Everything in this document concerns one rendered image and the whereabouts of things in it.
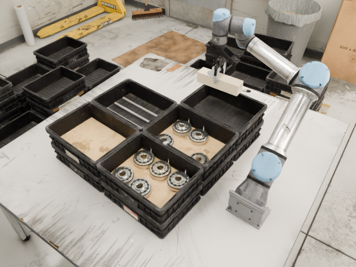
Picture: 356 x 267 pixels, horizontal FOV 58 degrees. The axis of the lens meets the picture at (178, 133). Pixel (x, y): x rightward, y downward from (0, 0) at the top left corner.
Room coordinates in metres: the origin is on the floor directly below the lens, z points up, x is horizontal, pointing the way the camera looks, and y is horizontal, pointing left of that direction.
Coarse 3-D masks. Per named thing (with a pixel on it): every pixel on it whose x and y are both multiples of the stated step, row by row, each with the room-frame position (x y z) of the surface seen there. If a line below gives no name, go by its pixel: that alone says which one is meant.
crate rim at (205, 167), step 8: (176, 104) 1.43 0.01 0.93; (168, 112) 1.36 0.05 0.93; (208, 120) 1.30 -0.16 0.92; (144, 128) 1.23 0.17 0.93; (224, 128) 1.24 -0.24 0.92; (152, 136) 1.17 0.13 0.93; (168, 144) 1.12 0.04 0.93; (232, 144) 1.14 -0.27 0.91; (224, 152) 1.09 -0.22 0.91; (192, 160) 1.01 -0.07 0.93; (216, 160) 1.03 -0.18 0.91
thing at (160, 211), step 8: (136, 136) 1.17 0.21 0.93; (160, 144) 1.12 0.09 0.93; (112, 152) 1.06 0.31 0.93; (176, 152) 1.06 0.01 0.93; (104, 160) 1.01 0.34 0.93; (104, 168) 0.96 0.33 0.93; (200, 168) 0.96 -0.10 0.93; (112, 176) 0.91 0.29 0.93; (120, 184) 0.88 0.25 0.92; (184, 184) 0.87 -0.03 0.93; (136, 192) 0.83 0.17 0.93; (176, 192) 0.83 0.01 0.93; (144, 200) 0.79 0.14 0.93; (168, 200) 0.79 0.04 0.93; (152, 208) 0.76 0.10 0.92; (160, 208) 0.75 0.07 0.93
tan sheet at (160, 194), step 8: (128, 160) 1.10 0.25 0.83; (160, 160) 1.10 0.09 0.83; (136, 168) 1.05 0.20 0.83; (136, 176) 1.00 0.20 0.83; (144, 176) 1.00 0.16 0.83; (152, 184) 0.95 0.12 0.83; (160, 184) 0.95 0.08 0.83; (152, 192) 0.90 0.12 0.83; (160, 192) 0.90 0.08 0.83; (168, 192) 0.90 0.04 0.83; (152, 200) 0.86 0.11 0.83; (160, 200) 0.86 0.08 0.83
